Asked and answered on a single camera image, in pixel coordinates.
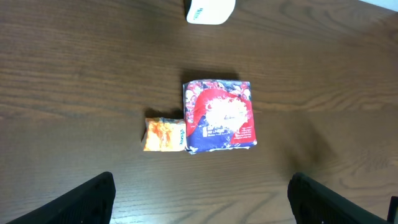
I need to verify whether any red purple sanitary pad pack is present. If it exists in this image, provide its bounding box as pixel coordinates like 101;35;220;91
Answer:
183;79;257;154

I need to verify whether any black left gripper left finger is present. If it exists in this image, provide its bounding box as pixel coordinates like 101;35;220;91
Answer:
7;172;116;224

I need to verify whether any small orange tissue pack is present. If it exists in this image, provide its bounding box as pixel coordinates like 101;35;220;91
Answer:
143;118;187;152

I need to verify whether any white barcode scanner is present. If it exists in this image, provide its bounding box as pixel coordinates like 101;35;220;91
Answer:
185;0;236;25

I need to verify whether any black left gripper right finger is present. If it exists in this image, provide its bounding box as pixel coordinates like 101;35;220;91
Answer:
287;172;387;224

